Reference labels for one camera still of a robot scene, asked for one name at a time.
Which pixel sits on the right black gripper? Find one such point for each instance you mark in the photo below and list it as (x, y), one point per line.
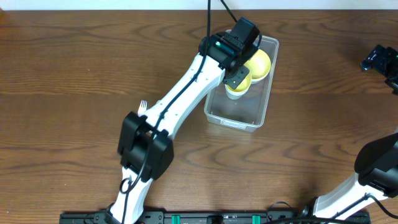
(382, 58)

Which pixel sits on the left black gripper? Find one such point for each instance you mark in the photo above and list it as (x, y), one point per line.
(240, 77)

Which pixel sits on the yellow plastic cup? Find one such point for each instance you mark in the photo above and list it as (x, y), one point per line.
(243, 86)

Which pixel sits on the white plastic cup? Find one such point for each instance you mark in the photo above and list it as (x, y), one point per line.
(234, 94)

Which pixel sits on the yellow plastic bowl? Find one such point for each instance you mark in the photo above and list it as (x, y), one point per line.
(259, 65)

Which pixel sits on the clear plastic storage container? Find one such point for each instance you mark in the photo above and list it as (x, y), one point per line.
(248, 112)

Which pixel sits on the white plastic fork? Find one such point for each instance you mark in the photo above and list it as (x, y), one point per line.
(142, 107)

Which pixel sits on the white plastic bowl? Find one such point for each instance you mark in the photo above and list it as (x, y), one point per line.
(256, 80)

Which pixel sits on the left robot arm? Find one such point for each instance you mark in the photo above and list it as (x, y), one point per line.
(145, 143)

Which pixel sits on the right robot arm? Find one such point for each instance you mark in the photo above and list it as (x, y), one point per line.
(375, 169)

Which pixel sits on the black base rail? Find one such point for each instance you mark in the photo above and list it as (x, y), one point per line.
(159, 217)

